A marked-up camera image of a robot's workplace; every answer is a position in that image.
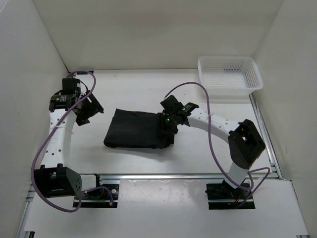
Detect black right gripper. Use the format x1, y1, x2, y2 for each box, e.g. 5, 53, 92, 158
156, 112, 178, 137

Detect black trousers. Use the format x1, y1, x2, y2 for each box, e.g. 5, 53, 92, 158
104, 109, 175, 149

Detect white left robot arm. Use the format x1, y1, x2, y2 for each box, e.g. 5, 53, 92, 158
34, 91, 104, 198

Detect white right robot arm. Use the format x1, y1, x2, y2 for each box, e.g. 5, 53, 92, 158
160, 101, 265, 198

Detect white plastic basket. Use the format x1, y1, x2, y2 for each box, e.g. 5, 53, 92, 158
198, 56, 263, 98

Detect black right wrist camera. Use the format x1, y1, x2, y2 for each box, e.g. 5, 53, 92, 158
160, 95, 183, 114

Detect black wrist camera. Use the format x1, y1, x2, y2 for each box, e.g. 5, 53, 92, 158
160, 95, 183, 114
61, 77, 81, 97

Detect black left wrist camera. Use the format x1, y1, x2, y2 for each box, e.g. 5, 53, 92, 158
61, 77, 81, 97

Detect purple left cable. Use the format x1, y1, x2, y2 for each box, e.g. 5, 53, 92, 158
31, 70, 114, 213

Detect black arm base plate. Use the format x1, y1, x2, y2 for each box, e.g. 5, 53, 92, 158
80, 183, 119, 209

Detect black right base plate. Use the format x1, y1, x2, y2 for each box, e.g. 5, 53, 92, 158
205, 182, 255, 210

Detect aluminium frame rail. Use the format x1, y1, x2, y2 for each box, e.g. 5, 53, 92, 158
96, 172, 280, 181

